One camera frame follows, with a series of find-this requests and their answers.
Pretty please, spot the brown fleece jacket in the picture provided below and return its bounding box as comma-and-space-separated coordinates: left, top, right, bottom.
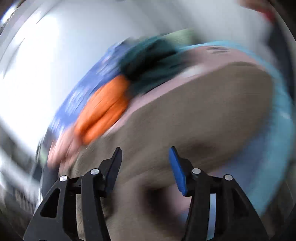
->
70, 62, 273, 240

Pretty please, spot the blue tree-print pillow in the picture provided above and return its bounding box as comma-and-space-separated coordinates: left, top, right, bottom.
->
46, 39, 136, 138

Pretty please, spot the orange puffer jacket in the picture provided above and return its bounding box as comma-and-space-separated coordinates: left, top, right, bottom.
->
74, 74, 130, 145

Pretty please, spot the pink patterned bed sheet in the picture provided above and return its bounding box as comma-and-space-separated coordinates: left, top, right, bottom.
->
129, 40, 295, 216

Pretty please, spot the green headboard cushion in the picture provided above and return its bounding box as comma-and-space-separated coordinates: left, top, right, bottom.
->
162, 29, 198, 45

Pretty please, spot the pink puffer jacket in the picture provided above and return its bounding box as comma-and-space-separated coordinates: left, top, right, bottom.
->
47, 126, 82, 172

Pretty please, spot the dark teal garment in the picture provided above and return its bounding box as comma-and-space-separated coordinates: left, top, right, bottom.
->
119, 37, 188, 96

